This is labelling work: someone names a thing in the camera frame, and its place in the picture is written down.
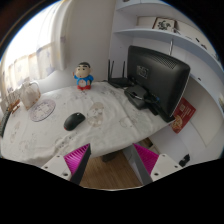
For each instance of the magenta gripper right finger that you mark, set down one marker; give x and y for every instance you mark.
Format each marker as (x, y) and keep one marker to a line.
(152, 166)

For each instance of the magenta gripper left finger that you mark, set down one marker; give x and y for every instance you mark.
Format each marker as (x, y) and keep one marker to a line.
(70, 167)

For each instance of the black computer mouse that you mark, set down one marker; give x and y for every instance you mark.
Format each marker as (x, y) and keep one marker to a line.
(73, 121)

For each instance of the white patterned tablecloth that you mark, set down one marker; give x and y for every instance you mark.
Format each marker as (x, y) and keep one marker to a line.
(111, 123)

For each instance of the round clock face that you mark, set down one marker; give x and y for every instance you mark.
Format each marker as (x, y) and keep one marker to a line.
(41, 110)

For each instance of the red booklet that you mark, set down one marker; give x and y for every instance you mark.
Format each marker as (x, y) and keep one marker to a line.
(182, 115)

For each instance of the wooden rack at table edge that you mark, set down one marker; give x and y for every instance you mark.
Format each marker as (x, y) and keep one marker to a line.
(11, 102)

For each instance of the black computer monitor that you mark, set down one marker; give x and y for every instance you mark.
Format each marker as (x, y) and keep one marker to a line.
(162, 76)

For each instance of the black wifi router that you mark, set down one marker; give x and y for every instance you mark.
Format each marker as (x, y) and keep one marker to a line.
(117, 82)

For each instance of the cartoon boy figurine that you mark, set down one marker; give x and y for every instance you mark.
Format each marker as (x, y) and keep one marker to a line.
(83, 77)

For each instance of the white window curtain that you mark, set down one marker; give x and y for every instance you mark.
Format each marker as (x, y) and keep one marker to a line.
(37, 49)

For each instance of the framed picture on shelf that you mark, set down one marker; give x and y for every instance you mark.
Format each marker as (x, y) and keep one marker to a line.
(164, 24)

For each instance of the white wall shelf unit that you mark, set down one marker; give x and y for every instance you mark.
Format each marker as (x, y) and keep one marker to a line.
(133, 25)

